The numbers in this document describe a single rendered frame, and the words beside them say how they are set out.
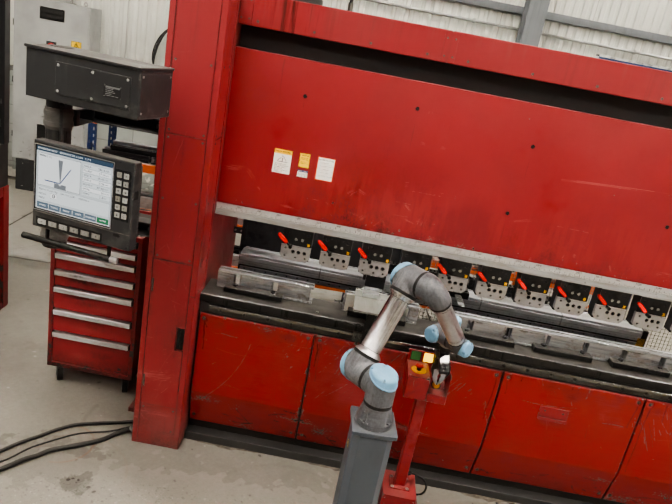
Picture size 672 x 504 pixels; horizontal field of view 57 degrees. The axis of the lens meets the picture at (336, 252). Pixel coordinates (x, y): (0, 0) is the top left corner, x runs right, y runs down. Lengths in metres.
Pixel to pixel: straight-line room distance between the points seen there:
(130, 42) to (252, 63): 4.59
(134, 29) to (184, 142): 4.66
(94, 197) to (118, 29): 5.04
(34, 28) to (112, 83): 4.98
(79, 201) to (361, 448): 1.47
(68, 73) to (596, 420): 2.92
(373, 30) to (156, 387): 2.04
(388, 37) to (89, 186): 1.42
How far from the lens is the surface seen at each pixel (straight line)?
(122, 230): 2.54
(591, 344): 3.43
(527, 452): 3.53
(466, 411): 3.34
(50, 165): 2.68
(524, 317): 3.57
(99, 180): 2.55
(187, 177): 2.88
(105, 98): 2.51
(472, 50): 2.92
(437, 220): 3.02
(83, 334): 3.80
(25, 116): 7.58
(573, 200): 3.12
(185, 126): 2.85
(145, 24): 7.41
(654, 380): 3.50
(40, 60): 2.68
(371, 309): 2.95
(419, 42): 2.90
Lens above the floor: 2.15
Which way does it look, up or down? 18 degrees down
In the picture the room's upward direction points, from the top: 11 degrees clockwise
